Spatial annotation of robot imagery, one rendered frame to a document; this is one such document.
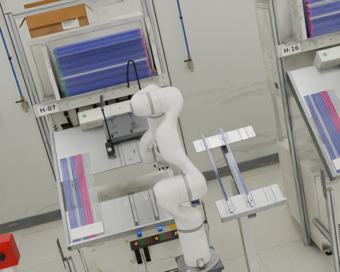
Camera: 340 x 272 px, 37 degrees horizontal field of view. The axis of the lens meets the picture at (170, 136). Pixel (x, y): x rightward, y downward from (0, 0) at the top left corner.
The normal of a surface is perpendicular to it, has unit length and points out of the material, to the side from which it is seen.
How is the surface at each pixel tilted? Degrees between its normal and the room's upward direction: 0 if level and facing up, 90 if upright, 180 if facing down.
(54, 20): 80
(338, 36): 90
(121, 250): 90
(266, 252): 0
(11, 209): 90
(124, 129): 43
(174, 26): 90
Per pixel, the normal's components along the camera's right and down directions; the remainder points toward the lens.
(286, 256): -0.22, -0.92
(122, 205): -0.07, -0.48
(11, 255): 0.14, 0.29
